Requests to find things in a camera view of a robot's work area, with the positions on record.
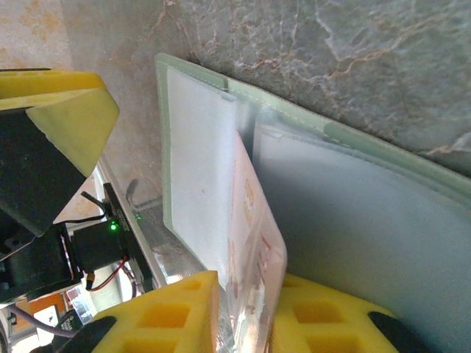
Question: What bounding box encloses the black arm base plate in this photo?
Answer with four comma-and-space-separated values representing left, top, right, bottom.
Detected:
102, 182, 153, 290

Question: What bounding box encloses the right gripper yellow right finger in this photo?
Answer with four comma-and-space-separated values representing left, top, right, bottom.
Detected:
272, 273, 425, 353

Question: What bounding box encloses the white pink printed card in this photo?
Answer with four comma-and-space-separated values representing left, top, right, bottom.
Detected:
219, 129, 288, 353

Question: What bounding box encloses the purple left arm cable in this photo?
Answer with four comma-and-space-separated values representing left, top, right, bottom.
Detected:
10, 304, 77, 339

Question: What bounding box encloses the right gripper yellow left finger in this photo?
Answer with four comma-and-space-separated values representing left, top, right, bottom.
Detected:
65, 269, 222, 353

